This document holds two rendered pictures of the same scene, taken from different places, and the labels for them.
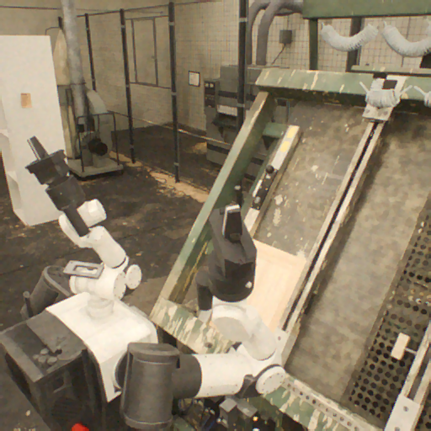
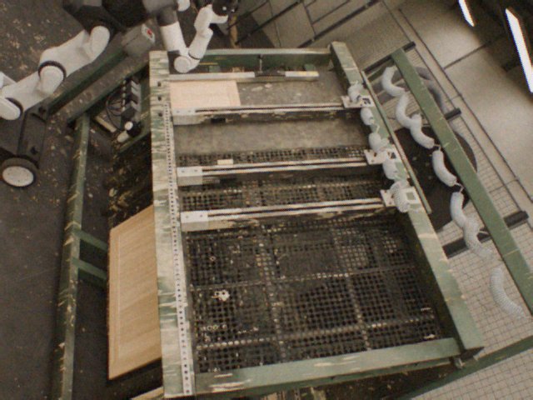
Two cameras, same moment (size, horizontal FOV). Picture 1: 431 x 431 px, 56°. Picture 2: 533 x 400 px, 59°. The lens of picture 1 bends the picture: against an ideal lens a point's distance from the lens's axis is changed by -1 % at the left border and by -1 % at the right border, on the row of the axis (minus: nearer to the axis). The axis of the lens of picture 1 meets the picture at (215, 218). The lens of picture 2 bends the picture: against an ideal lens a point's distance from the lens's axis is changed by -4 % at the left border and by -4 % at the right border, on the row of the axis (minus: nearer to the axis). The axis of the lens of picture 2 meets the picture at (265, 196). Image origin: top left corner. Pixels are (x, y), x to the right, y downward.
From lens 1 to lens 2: 158 cm
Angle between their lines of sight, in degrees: 5
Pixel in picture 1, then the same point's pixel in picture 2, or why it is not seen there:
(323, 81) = (352, 72)
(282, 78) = (342, 53)
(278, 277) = (221, 102)
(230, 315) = (207, 12)
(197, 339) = (156, 78)
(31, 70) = not seen: outside the picture
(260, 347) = (196, 47)
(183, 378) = (169, 13)
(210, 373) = (175, 28)
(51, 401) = not seen: outside the picture
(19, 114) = not seen: outside the picture
